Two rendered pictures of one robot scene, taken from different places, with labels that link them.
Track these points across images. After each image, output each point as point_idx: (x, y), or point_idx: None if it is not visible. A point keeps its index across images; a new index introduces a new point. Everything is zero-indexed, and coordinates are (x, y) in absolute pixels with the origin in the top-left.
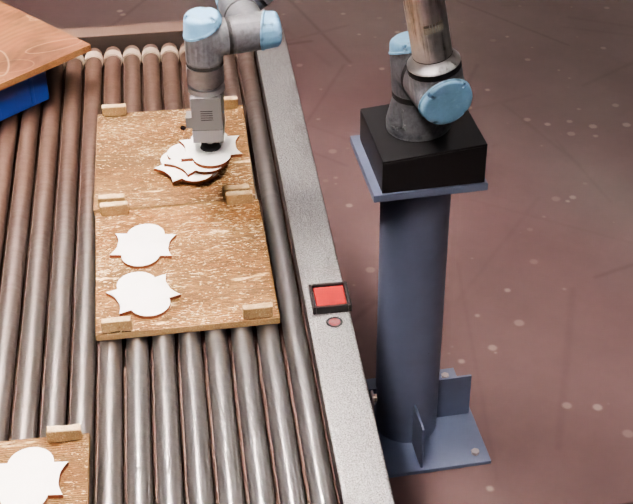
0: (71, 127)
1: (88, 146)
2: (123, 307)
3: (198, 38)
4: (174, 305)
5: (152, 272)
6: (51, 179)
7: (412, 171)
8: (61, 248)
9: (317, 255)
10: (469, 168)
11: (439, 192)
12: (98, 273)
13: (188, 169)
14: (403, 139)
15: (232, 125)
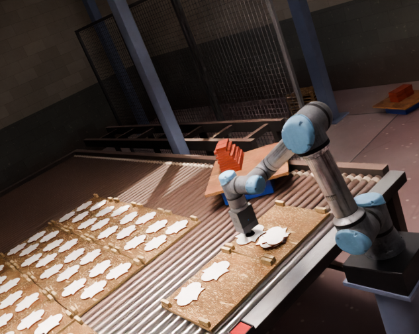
0: (265, 207)
1: None
2: (177, 296)
3: (221, 185)
4: (191, 303)
5: (204, 285)
6: (235, 229)
7: (360, 275)
8: (201, 261)
9: (266, 305)
10: (394, 285)
11: (379, 293)
12: (192, 277)
13: (265, 240)
14: (365, 254)
15: (312, 222)
